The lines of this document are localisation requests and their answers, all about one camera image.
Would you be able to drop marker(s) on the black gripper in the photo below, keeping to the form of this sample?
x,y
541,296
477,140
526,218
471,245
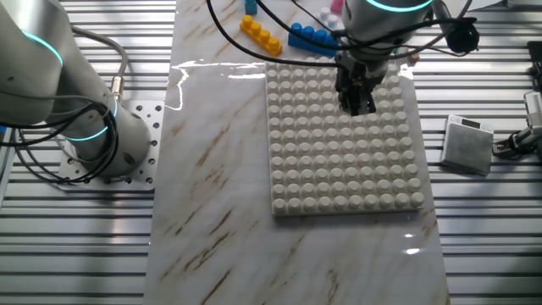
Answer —
x,y
357,76

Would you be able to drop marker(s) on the blue four-stud block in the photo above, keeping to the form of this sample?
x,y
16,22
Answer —
x,y
311,40

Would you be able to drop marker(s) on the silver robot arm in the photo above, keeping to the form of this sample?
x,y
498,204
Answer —
x,y
42,63

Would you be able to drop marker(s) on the white studded baseplate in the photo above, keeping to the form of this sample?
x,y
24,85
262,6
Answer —
x,y
339,169

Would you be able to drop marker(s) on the small wooden cube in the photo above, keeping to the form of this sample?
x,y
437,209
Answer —
x,y
413,58

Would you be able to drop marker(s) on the orange four-stud block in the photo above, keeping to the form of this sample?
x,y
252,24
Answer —
x,y
260,36

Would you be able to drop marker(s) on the silver digital scale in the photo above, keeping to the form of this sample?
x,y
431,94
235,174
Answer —
x,y
466,146

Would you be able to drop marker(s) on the light blue three-stud block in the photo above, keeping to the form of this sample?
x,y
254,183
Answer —
x,y
250,6

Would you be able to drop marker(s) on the white marble board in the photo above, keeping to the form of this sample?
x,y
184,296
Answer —
x,y
211,169

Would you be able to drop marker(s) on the small silver clamped camera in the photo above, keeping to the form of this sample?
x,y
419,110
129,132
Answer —
x,y
534,108

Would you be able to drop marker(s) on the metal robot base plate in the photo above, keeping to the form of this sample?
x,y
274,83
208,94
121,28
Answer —
x,y
160,144

